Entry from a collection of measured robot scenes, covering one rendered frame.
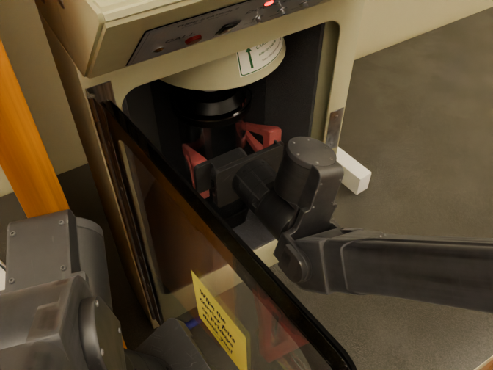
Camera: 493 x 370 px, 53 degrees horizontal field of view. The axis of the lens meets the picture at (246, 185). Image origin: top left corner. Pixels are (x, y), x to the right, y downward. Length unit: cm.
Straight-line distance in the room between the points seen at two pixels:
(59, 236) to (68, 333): 11
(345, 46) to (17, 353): 50
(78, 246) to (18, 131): 8
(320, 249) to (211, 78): 22
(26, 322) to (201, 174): 43
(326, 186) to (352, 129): 57
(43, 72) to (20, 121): 60
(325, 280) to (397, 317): 31
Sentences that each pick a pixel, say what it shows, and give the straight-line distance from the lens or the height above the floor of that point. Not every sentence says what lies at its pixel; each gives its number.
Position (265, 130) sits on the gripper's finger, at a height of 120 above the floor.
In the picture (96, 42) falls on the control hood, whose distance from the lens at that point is 34.
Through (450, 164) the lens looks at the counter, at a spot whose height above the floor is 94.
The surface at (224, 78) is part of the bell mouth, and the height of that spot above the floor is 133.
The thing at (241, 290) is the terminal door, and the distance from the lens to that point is 33.
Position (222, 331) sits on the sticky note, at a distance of 43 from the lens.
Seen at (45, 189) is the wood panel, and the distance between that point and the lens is 39.
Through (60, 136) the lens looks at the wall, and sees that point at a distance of 103.
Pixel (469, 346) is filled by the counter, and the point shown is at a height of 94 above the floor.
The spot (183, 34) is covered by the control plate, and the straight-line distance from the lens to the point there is 38.
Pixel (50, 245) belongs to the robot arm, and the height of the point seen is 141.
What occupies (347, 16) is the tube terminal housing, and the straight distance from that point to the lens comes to 59.
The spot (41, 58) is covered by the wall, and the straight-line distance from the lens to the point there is 93.
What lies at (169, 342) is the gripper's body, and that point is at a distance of 38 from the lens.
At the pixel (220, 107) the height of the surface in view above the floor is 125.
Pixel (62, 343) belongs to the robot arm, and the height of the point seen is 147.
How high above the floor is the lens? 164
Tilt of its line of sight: 47 degrees down
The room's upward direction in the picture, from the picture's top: straight up
